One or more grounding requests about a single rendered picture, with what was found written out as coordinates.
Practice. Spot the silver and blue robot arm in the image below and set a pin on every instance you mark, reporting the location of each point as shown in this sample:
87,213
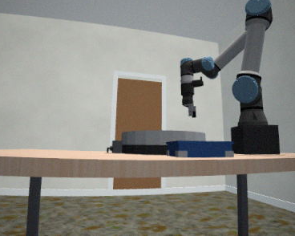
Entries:
245,88

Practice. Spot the blue crate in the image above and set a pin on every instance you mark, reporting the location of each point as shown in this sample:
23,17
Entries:
185,148

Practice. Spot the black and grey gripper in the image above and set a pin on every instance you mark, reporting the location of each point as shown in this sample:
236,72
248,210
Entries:
187,91

